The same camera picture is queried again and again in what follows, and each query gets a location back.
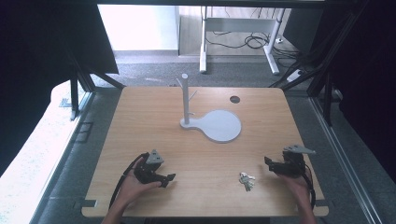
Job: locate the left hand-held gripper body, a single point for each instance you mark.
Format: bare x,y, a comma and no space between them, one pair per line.
151,169

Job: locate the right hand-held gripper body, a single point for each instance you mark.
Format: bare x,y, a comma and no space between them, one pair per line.
292,165

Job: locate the bunch of silver keys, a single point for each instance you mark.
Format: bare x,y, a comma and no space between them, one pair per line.
247,181

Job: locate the white key holder stand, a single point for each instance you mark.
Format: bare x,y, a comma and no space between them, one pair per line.
219,126

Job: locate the person's right hand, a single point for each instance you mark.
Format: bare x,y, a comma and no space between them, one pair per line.
298,186

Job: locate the person's left hand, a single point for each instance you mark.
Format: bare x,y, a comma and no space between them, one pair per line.
132,188

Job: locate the white power strip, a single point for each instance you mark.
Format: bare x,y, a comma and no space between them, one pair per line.
294,75

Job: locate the dark curtain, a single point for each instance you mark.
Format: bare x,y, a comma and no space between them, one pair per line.
367,77
40,56

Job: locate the white cabinet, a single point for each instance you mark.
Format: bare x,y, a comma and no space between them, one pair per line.
138,28

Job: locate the aluminium floor rail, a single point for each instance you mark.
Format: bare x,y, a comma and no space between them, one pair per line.
345,161

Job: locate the black metal frame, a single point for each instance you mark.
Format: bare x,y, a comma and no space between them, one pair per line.
74,96
327,77

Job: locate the white desk frame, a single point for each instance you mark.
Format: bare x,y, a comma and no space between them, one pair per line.
239,24

